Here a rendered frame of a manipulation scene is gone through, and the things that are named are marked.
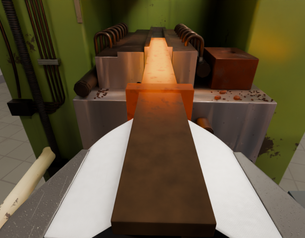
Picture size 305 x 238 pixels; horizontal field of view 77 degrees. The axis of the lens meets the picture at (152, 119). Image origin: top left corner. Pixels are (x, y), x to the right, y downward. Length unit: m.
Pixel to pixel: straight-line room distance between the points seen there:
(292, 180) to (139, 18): 1.48
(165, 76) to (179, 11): 0.70
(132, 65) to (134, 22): 0.48
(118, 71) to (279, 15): 0.40
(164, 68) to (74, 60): 0.41
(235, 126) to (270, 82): 0.26
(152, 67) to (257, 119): 0.27
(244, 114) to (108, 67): 0.28
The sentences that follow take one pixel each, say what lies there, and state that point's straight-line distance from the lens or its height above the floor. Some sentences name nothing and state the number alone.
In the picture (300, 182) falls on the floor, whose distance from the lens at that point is 1.76.
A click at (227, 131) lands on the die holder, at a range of 0.41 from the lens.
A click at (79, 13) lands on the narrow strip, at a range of 0.55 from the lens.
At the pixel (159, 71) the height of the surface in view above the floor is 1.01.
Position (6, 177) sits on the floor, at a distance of 1.77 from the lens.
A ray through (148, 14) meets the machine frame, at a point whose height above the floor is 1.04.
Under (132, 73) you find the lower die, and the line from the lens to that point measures 0.40.
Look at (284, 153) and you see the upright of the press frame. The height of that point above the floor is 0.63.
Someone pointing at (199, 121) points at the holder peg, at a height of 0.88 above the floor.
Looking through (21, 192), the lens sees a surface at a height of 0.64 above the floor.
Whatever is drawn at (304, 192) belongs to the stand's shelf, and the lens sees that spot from 0.64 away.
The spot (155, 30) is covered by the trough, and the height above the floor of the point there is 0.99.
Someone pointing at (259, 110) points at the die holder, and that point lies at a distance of 0.41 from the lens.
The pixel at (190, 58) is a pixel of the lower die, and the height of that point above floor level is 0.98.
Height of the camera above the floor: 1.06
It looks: 30 degrees down
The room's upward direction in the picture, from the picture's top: straight up
